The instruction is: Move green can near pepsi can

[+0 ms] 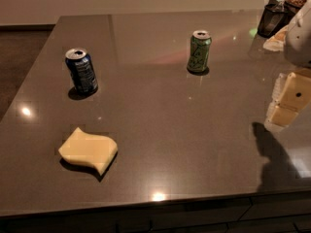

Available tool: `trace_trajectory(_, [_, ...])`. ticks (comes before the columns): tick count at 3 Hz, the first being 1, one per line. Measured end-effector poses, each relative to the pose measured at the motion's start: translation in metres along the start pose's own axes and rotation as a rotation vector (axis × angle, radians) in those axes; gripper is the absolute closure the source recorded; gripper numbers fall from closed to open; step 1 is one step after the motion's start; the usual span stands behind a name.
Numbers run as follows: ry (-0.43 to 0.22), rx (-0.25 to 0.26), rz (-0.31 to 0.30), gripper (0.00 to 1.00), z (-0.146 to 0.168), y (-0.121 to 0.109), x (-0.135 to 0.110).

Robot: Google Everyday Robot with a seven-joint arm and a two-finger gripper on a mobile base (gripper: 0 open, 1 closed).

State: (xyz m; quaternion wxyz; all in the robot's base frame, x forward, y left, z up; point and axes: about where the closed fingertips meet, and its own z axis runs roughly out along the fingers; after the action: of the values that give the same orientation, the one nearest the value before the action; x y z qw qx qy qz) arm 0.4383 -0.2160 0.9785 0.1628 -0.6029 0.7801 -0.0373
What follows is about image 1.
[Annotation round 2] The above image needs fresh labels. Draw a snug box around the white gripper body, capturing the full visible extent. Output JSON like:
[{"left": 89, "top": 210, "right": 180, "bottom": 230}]
[{"left": 284, "top": 0, "right": 311, "bottom": 68}]

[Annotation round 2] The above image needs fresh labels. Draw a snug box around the blue pepsi can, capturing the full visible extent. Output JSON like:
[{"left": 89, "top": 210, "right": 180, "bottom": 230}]
[{"left": 65, "top": 48, "right": 98, "bottom": 96}]

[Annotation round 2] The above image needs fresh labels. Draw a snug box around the green soda can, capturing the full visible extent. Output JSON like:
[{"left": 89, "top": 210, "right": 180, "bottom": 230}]
[{"left": 187, "top": 30, "right": 212, "bottom": 73}]

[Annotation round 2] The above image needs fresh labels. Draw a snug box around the black mesh basket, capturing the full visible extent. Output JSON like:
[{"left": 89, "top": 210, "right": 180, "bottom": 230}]
[{"left": 258, "top": 4, "right": 289, "bottom": 38}]

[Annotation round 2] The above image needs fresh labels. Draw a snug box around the yellow sponge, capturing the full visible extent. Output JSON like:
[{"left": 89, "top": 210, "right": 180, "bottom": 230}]
[{"left": 58, "top": 127, "right": 118, "bottom": 176}]

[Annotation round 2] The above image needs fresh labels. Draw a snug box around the white crumpled bag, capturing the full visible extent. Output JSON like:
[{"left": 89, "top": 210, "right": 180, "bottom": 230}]
[{"left": 263, "top": 25, "right": 288, "bottom": 51}]

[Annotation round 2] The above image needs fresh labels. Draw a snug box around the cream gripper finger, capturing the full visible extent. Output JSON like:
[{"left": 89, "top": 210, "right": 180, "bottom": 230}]
[
  {"left": 272, "top": 73, "right": 287, "bottom": 101},
  {"left": 266, "top": 71, "right": 311, "bottom": 127}
]

